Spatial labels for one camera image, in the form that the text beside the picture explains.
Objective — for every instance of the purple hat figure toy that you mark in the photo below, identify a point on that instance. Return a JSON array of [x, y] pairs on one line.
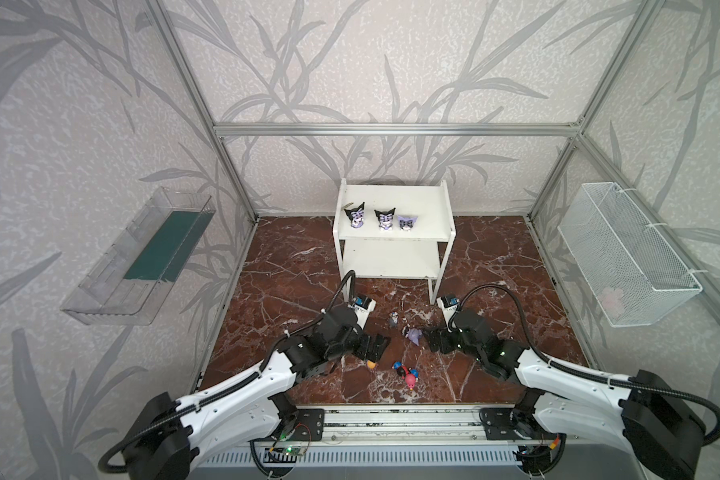
[[414, 335]]

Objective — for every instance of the white two-tier shelf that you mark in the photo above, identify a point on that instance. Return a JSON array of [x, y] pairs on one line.
[[419, 254]]

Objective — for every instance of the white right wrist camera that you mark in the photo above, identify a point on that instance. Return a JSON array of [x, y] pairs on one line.
[[449, 305]]

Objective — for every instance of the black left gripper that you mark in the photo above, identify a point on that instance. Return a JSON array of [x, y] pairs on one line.
[[363, 345]]

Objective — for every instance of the black purple figure toy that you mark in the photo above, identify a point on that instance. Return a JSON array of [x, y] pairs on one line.
[[355, 214], [385, 218]]

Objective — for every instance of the pink toy in basket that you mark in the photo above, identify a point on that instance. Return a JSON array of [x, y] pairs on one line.
[[611, 301]]

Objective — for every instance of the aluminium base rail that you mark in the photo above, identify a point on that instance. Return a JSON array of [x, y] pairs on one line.
[[457, 424]]

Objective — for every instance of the pink red blue toy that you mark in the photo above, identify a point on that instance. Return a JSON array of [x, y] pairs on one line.
[[410, 376]]

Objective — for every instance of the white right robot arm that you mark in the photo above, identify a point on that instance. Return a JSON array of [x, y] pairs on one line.
[[663, 428]]

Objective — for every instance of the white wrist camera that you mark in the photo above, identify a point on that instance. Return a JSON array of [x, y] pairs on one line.
[[449, 305], [362, 306]]

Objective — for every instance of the clear plastic wall bin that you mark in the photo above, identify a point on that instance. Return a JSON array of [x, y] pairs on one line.
[[129, 284]]

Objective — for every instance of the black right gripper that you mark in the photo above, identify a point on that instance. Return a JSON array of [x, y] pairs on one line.
[[447, 341]]

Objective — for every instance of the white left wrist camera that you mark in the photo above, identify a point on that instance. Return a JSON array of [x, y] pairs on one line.
[[362, 306]]

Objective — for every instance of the aluminium frame horizontal bar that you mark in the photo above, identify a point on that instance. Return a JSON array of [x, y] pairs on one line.
[[228, 130]]

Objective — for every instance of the red black blue toy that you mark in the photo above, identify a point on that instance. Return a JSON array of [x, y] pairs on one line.
[[398, 367]]

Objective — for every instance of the white wire mesh basket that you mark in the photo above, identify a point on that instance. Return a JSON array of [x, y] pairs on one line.
[[616, 245]]

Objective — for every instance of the purple winged figure toy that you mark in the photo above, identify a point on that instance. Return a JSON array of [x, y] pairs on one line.
[[406, 223]]

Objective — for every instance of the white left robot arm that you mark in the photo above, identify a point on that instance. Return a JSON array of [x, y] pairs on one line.
[[172, 437]]

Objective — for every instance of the grey blue penguin toy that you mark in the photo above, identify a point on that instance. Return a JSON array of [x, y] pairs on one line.
[[392, 321]]

